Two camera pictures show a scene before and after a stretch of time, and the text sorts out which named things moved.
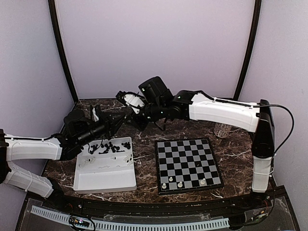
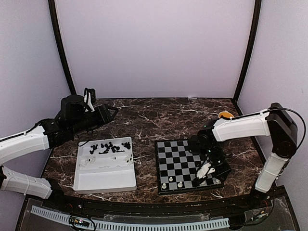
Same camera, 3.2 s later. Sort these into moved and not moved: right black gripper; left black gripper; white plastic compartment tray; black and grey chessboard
Moved: left black gripper; right black gripper
Not moved: white plastic compartment tray; black and grey chessboard
